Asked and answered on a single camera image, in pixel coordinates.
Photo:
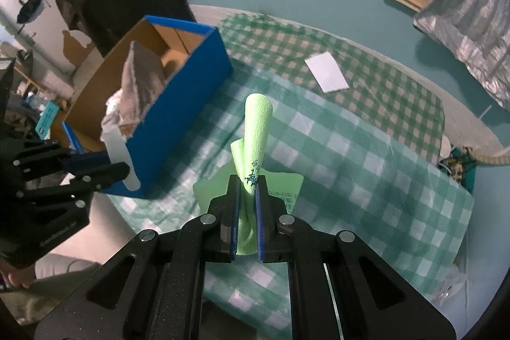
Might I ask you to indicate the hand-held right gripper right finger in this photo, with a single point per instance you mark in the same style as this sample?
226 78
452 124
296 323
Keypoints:
259 220

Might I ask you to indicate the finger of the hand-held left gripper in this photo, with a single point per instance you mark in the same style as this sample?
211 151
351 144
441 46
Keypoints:
103 174
87 161

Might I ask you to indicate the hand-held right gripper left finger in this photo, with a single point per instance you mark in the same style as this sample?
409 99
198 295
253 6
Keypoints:
235 220

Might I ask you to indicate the light green plastic bag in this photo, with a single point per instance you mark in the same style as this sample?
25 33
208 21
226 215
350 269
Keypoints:
257 133

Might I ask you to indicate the pinkish grey towel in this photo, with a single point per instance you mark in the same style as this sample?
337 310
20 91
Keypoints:
139 85

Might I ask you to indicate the blue cardboard box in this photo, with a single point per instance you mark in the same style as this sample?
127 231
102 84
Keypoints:
187 93

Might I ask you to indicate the person's left hand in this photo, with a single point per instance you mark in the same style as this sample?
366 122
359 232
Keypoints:
18 278

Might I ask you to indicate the teal packet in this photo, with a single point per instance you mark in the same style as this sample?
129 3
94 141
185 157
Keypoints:
46 121

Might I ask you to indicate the green white checked blanket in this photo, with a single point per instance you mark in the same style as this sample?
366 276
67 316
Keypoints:
358 204

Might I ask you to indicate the white paper sheet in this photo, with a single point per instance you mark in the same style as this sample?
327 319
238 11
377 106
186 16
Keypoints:
326 71

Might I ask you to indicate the dark folded umbrella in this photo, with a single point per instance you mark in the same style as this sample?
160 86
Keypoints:
30 7

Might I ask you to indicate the green beige checked sheet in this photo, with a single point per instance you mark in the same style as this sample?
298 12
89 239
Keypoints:
378 105

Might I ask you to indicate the white plastic bag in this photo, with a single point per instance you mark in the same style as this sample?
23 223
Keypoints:
454 280

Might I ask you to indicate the teal crate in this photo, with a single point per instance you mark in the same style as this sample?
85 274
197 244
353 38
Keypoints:
466 172

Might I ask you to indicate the silver curtain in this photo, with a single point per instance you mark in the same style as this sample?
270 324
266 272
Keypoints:
470 25

